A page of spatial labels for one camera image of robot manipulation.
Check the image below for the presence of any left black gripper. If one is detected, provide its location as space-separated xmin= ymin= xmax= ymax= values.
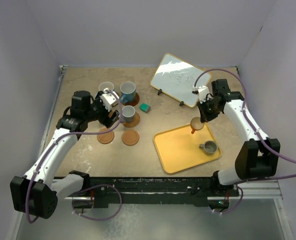
xmin=84 ymin=91 xmax=119 ymax=128

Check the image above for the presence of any small orange cup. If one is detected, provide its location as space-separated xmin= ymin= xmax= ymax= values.
xmin=190 ymin=117 xmax=205 ymax=134

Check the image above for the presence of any plain orange coaster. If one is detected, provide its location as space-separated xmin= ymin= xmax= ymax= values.
xmin=121 ymin=129 xmax=140 ymax=146
xmin=96 ymin=131 xmax=115 ymax=144

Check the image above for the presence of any large teal mug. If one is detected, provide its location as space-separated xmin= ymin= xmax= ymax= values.
xmin=98 ymin=81 xmax=115 ymax=91

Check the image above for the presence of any grey handled mug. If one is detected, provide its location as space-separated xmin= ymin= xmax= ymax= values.
xmin=122 ymin=105 xmax=136 ymax=123

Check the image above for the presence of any blue patterned mug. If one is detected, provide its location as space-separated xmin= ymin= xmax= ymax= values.
xmin=120 ymin=81 xmax=136 ymax=104

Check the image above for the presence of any light woven front coaster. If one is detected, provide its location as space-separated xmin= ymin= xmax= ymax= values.
xmin=122 ymin=112 xmax=141 ymax=128

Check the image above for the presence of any dark brown ringed coaster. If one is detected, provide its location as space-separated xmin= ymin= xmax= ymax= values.
xmin=123 ymin=93 xmax=140 ymax=107

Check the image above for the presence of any plain orange front coaster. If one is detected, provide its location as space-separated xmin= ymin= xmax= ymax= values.
xmin=121 ymin=129 xmax=140 ymax=146

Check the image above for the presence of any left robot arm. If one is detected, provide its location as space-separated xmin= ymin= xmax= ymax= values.
xmin=10 ymin=88 xmax=122 ymax=224

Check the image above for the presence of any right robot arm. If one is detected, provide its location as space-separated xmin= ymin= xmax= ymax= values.
xmin=193 ymin=79 xmax=281 ymax=196

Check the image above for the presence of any small grey cup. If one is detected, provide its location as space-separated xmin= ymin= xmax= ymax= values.
xmin=199 ymin=140 xmax=218 ymax=155

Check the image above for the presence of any green whiteboard eraser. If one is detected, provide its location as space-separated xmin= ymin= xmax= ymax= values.
xmin=139 ymin=103 xmax=151 ymax=113

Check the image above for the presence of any yellow tray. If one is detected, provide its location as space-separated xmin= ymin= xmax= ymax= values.
xmin=153 ymin=124 xmax=222 ymax=174

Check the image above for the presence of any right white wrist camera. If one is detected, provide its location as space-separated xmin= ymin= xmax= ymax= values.
xmin=192 ymin=85 xmax=210 ymax=103

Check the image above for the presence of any small whiteboard with wooden frame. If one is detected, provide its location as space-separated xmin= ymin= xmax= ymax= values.
xmin=150 ymin=53 xmax=204 ymax=108

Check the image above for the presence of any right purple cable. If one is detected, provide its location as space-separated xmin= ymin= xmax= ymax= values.
xmin=193 ymin=69 xmax=296 ymax=216

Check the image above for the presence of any purple cable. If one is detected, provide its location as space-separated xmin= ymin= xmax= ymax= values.
xmin=25 ymin=90 xmax=124 ymax=224
xmin=193 ymin=69 xmax=296 ymax=216

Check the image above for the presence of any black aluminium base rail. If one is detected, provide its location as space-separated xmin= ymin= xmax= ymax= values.
xmin=62 ymin=171 xmax=281 ymax=209

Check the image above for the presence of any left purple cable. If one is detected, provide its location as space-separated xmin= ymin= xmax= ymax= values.
xmin=25 ymin=90 xmax=124 ymax=224

